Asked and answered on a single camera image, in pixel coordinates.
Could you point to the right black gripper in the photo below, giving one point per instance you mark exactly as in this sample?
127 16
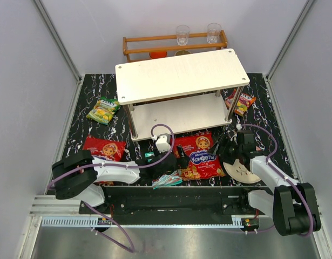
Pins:
223 147

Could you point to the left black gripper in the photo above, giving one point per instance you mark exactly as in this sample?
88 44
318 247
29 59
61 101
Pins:
175 157

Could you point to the teal Fox's mint candy bag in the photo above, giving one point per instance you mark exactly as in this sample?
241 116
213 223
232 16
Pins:
168 180

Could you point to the green yellow Fox's candy bag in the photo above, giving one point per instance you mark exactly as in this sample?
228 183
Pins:
104 110

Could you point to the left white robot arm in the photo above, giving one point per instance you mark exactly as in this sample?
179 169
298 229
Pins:
76 176

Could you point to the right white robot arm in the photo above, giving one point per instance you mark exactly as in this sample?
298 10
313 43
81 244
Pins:
292 205

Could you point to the right red Konfety candy bag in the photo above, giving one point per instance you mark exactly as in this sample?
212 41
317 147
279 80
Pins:
201 165

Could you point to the red konfety candy bag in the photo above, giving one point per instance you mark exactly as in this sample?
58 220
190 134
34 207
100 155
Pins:
201 165
105 149

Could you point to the orange Fox's candy bag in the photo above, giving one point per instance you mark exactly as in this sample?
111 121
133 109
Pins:
244 103

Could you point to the white two-tier shelf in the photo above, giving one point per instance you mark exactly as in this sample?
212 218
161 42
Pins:
182 92

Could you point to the left red Konfety candy bag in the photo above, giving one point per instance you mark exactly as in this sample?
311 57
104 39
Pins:
105 149

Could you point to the black marble mat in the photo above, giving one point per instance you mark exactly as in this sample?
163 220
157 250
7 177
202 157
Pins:
260 117

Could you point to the cream floral plate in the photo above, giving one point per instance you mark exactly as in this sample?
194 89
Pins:
240 173

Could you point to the olive round lid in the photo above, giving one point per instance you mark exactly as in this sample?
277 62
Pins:
182 52

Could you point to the orange round object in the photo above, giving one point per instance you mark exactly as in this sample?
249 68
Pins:
158 54

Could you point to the right clear drinking glass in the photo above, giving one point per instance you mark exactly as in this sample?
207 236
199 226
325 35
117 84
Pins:
213 32

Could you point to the clear drinking glass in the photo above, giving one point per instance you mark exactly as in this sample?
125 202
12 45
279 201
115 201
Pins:
213 32
182 33

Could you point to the left clear drinking glass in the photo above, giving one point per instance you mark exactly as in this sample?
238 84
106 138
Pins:
182 33

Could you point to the brown wooden rack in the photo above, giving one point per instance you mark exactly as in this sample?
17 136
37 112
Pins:
168 43

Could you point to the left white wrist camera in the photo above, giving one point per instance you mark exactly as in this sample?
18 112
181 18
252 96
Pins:
163 143

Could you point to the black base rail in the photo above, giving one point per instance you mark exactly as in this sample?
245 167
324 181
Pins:
183 205

